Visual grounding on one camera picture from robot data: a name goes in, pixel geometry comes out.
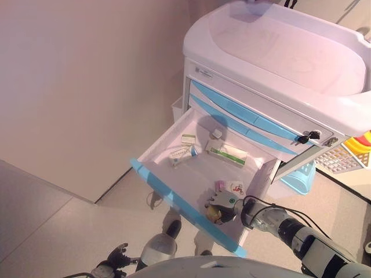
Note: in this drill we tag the blue front cart drawer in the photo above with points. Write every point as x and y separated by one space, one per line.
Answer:
269 140
220 100
197 173

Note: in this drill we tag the yellow sharps container red lid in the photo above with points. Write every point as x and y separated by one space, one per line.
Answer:
358 146

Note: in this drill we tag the white lattice basket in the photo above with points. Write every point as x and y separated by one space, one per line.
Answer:
333 162

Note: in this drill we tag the light blue plastic bin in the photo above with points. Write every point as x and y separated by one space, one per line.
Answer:
298 182

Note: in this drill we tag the grey robot torso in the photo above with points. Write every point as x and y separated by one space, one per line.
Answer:
203 270

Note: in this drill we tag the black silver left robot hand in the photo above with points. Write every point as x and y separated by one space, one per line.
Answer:
119 259

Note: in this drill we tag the white packet red print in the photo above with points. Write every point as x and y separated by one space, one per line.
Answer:
236 188

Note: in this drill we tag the long green white medicine box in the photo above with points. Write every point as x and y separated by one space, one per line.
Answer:
229 155

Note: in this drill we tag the translucent white bin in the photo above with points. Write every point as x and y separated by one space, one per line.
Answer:
282 191

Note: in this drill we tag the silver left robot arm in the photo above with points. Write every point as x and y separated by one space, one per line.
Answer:
101 272

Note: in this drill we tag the small green white medicine box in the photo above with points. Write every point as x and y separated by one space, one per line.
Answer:
188 140

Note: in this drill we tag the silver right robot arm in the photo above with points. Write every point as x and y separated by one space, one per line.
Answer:
304 240

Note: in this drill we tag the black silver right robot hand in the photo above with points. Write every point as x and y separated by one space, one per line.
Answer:
229 207

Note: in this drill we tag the white medical cart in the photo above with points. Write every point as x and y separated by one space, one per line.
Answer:
290 58

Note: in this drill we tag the white side bin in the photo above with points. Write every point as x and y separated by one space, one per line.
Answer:
177 111

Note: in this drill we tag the small yellowish medicine item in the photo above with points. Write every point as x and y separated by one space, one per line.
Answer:
214 213

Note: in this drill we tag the black key bunch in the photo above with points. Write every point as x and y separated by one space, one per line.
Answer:
304 139

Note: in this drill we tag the pink medicine box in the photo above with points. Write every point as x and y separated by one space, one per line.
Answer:
219 184

